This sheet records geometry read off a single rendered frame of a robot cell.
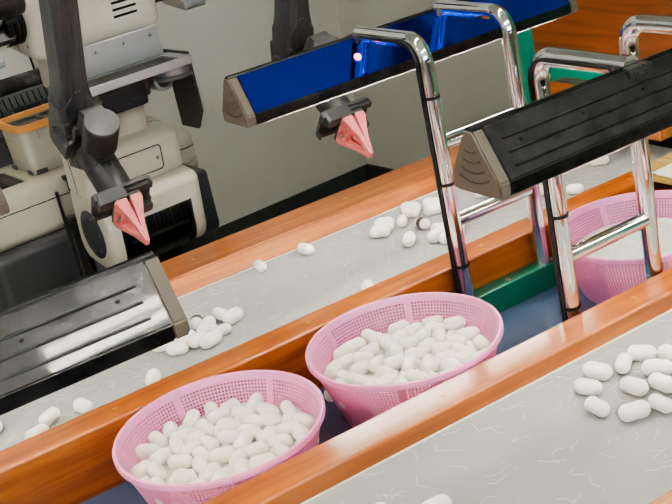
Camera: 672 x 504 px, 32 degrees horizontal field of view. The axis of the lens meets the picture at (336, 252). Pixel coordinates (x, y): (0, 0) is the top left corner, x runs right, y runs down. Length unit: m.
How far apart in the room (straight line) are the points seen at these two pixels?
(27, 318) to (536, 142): 0.54
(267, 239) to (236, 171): 2.14
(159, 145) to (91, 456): 0.98
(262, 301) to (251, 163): 2.36
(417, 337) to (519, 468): 0.37
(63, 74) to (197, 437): 0.68
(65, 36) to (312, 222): 0.53
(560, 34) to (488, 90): 1.51
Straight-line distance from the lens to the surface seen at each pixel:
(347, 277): 1.85
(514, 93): 1.74
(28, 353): 0.99
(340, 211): 2.07
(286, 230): 2.04
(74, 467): 1.55
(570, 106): 1.26
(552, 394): 1.43
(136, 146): 2.37
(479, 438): 1.36
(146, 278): 1.03
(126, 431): 1.51
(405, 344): 1.60
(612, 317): 1.53
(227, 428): 1.50
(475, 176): 1.20
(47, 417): 1.63
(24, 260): 2.60
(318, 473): 1.31
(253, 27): 4.13
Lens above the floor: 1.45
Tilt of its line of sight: 21 degrees down
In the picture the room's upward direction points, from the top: 12 degrees counter-clockwise
